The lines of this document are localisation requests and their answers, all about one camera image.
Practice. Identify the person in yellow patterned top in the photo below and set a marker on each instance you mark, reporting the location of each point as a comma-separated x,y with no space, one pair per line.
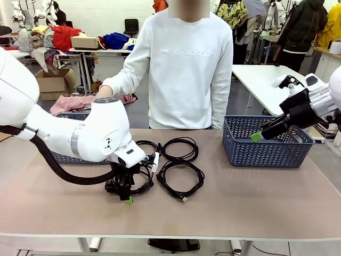
231,13

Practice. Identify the red clothes pile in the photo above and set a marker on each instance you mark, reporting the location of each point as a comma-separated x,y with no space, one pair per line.
65,37

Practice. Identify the person in orange jacket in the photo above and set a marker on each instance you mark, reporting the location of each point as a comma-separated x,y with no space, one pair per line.
160,5

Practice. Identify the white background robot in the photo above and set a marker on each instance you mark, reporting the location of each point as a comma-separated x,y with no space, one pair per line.
20,12
48,10
274,13

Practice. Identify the white table leg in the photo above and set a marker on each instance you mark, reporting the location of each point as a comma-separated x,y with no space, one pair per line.
241,248
82,244

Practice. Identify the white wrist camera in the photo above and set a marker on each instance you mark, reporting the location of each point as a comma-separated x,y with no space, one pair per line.
286,81
156,160

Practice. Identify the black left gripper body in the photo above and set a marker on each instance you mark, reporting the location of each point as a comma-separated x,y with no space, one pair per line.
123,176

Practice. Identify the closed cardboard box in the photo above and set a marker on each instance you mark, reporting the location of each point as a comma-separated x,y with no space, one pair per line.
84,42

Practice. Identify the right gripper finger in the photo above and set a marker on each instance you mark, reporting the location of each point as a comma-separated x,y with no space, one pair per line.
274,122
271,133

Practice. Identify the white background table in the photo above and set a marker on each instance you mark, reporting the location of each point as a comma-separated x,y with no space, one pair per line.
255,77

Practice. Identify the blue cloth pile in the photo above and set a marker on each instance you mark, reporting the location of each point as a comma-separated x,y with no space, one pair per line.
114,40

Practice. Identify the red checked cloth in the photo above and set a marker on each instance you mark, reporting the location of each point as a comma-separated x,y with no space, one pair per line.
72,102

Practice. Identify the open cardboard box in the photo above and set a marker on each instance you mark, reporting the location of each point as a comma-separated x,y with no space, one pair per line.
53,85

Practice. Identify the person in white sweater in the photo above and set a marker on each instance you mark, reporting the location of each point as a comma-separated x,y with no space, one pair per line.
186,80

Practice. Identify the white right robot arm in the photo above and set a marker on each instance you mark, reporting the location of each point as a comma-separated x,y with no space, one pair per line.
336,93

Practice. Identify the person's right forearm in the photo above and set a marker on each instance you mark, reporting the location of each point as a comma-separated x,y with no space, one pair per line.
125,80

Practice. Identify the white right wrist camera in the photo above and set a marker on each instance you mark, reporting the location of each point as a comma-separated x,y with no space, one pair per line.
286,81

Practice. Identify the person in dark jacket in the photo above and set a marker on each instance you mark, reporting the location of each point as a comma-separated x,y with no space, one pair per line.
301,26

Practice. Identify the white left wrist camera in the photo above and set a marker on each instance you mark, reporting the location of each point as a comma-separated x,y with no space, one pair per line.
156,160

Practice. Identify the blue plastic woven basket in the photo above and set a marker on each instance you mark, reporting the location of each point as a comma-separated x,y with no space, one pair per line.
266,157
64,158

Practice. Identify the white clothes table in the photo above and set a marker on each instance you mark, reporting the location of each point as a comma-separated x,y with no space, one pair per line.
88,51

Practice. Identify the white paper roll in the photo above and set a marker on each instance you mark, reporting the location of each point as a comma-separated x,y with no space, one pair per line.
336,47

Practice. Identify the person in black clothes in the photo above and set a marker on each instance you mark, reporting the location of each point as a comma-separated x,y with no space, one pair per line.
61,13

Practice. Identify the grey patterned bag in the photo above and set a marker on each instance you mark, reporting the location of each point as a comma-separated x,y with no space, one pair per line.
25,44

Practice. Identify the person in yellow jacket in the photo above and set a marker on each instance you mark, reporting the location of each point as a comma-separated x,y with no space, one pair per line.
333,26

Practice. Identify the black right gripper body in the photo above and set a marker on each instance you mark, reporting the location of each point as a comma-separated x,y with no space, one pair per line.
301,109

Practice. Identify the black round floor base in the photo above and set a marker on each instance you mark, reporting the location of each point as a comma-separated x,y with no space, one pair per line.
173,244

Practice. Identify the person's left forearm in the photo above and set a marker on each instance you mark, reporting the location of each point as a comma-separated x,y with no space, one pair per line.
222,112

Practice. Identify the person's right hand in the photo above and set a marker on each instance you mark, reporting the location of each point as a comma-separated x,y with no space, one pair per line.
104,94

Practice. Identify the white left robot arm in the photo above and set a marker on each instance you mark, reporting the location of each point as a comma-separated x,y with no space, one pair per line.
53,128

